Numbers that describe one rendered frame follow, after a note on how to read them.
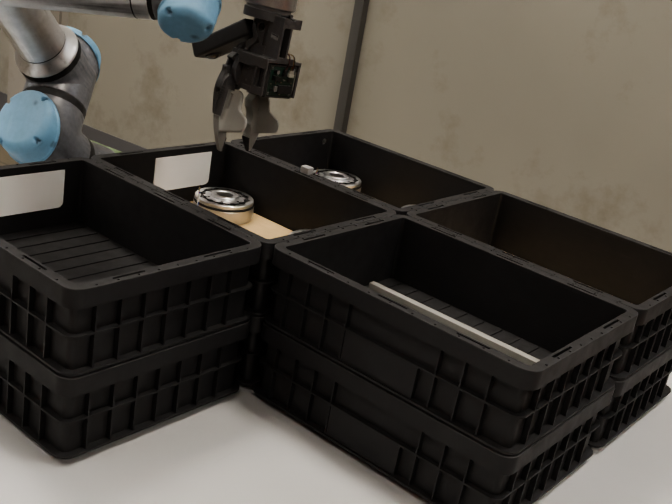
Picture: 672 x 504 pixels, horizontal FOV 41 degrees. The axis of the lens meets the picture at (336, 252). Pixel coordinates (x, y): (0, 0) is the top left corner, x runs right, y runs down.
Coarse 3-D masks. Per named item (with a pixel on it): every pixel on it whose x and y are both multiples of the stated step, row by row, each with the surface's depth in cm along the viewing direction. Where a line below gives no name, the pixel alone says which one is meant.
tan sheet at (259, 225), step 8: (256, 216) 158; (240, 224) 153; (248, 224) 154; (256, 224) 155; (264, 224) 155; (272, 224) 156; (256, 232) 151; (264, 232) 152; (272, 232) 152; (280, 232) 153; (288, 232) 154
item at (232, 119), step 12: (228, 96) 131; (240, 96) 130; (228, 108) 131; (240, 108) 130; (216, 120) 131; (228, 120) 131; (240, 120) 130; (216, 132) 132; (240, 132) 130; (216, 144) 133
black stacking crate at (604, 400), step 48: (288, 336) 120; (288, 384) 123; (336, 384) 116; (336, 432) 117; (384, 432) 113; (432, 432) 107; (576, 432) 118; (432, 480) 109; (480, 480) 105; (528, 480) 109
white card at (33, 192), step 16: (16, 176) 131; (32, 176) 133; (48, 176) 135; (64, 176) 137; (0, 192) 130; (16, 192) 132; (32, 192) 134; (48, 192) 136; (0, 208) 131; (16, 208) 133; (32, 208) 135; (48, 208) 137
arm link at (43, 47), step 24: (0, 24) 148; (24, 24) 148; (48, 24) 152; (24, 48) 153; (48, 48) 155; (72, 48) 159; (96, 48) 167; (24, 72) 158; (48, 72) 157; (72, 72) 160; (96, 72) 168
